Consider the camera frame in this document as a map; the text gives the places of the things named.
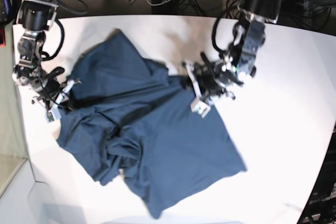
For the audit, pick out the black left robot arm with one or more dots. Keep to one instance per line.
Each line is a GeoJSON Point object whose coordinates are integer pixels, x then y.
{"type": "Point", "coordinates": [266, 11]}

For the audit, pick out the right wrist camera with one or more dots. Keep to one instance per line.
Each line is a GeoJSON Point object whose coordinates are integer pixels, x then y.
{"type": "Point", "coordinates": [52, 115]}

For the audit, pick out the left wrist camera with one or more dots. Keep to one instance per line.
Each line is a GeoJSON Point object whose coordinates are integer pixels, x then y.
{"type": "Point", "coordinates": [200, 107]}

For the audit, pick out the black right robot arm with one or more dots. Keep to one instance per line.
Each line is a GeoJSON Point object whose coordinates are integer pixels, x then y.
{"type": "Point", "coordinates": [37, 17]}

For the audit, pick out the blue handled tool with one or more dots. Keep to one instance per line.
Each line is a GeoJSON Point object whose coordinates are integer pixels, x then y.
{"type": "Point", "coordinates": [7, 6]}

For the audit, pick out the red black device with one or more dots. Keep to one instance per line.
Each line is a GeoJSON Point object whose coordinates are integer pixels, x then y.
{"type": "Point", "coordinates": [2, 38]}

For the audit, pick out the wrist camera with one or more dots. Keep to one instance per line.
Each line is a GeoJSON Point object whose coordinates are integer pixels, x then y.
{"type": "Point", "coordinates": [52, 115]}
{"type": "Point", "coordinates": [200, 107]}

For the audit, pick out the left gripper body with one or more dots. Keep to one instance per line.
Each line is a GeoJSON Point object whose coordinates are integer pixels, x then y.
{"type": "Point", "coordinates": [236, 64]}

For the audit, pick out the dark blue t-shirt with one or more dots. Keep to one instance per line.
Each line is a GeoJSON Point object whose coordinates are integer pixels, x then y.
{"type": "Point", "coordinates": [132, 118]}

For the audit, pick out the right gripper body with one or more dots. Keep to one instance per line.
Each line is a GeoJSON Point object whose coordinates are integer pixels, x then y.
{"type": "Point", "coordinates": [29, 72]}

